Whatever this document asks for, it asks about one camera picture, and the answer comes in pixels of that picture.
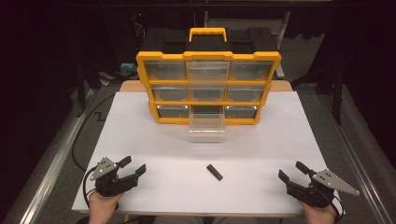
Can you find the black stand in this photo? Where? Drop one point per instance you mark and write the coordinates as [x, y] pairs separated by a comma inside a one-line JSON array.
[[337, 93], [81, 87]]

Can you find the yellow black organizer cabinet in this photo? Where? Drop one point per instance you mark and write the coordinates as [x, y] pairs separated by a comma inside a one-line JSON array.
[[207, 43]]

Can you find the aluminium floor rail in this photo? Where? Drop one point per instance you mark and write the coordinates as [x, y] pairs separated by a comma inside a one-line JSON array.
[[358, 155], [53, 161]]

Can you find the person's left hand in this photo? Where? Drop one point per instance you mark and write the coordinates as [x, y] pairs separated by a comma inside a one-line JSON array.
[[101, 208]]

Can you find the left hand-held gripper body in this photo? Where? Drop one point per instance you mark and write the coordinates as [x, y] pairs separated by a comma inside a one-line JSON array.
[[107, 182]]

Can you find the small black block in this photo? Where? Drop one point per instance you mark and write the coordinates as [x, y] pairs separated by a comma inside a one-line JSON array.
[[214, 172]]

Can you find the clear plastic drawer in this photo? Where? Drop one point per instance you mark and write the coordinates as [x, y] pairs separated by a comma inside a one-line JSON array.
[[206, 127]]

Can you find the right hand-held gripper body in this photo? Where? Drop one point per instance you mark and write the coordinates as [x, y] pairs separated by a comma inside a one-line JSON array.
[[314, 191]]

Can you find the teal object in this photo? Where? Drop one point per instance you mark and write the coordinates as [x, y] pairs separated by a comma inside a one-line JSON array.
[[128, 67]]

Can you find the person's right hand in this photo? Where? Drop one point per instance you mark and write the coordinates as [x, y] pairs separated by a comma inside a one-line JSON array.
[[317, 215]]

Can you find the grid of clear cabinet drawers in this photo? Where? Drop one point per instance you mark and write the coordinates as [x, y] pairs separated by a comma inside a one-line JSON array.
[[166, 70]]

